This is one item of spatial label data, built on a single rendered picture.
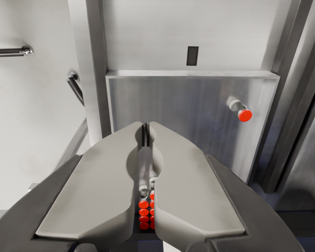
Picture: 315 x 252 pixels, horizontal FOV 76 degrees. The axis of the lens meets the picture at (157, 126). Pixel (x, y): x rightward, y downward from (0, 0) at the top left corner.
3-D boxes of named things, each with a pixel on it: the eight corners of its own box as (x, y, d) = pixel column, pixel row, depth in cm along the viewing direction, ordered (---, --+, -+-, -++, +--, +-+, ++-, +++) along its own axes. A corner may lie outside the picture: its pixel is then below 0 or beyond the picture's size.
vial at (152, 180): (159, 184, 44) (160, 200, 40) (149, 184, 44) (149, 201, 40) (159, 176, 43) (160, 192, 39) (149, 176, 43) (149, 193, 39)
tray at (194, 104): (230, 210, 50) (235, 223, 47) (123, 213, 49) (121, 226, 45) (268, 70, 33) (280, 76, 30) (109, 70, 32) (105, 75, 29)
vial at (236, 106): (239, 110, 36) (250, 121, 33) (227, 110, 36) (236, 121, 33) (242, 99, 35) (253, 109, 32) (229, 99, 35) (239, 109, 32)
